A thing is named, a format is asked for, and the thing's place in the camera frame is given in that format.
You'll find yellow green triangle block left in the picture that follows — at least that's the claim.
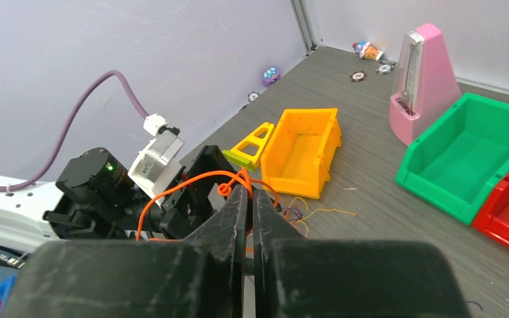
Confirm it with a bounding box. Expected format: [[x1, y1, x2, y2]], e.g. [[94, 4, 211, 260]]
[[222, 122, 275, 172]]

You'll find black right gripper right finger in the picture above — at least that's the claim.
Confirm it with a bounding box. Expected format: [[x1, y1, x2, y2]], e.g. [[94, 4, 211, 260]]
[[253, 190, 470, 317]]

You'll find purple paw toy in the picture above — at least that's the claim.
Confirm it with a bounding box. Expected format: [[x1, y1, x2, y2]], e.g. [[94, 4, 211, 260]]
[[262, 66, 281, 87]]

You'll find pink metronome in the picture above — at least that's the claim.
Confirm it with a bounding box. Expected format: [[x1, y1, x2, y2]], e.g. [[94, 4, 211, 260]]
[[388, 24, 461, 146]]

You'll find small clown figurine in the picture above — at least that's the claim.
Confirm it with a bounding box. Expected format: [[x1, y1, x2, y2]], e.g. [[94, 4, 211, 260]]
[[353, 40, 384, 61]]

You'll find poker chip near wall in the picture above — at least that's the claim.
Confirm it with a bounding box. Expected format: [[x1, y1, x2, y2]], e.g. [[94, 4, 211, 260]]
[[248, 91, 260, 102]]

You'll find poker chip white blue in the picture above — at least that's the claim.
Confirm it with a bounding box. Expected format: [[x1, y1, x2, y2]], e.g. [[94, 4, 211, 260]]
[[375, 63, 396, 75]]

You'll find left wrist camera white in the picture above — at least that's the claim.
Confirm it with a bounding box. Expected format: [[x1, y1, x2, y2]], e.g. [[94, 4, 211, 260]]
[[128, 113, 184, 198]]

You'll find green plastic bin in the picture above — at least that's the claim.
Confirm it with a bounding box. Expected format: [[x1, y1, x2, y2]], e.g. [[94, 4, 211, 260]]
[[395, 93, 509, 225]]

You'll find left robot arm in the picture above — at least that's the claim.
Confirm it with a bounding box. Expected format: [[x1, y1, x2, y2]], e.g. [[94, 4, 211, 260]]
[[0, 145, 233, 254]]

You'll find orange plastic bin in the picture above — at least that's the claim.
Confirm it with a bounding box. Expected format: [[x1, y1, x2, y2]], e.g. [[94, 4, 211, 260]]
[[260, 108, 342, 199]]

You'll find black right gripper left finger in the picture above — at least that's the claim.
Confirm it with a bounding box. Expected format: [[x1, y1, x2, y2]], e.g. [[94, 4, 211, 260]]
[[1, 186, 249, 317]]

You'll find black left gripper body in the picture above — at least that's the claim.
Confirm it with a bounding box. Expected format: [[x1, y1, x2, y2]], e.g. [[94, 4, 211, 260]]
[[158, 145, 237, 239]]

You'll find orange cable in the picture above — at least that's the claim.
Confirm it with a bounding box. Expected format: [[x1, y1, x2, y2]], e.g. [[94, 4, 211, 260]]
[[135, 169, 282, 266]]

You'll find poker chip dark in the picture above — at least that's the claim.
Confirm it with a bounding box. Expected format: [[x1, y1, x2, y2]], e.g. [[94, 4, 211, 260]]
[[351, 71, 367, 82]]

